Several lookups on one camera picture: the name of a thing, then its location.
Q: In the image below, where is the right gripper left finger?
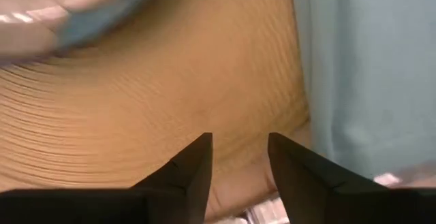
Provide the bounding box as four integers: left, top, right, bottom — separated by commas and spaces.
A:
0, 131, 214, 224

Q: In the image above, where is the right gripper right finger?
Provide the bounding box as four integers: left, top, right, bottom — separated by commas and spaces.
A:
268, 131, 436, 224

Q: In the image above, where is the round woven straw placemat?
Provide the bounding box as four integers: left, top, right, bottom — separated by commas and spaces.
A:
0, 0, 311, 222

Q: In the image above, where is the light blue cloth napkin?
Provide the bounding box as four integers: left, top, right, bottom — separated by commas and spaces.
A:
291, 0, 436, 180

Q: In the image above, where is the patterned ceramic plate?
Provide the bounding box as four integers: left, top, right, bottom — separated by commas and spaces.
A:
0, 0, 156, 67

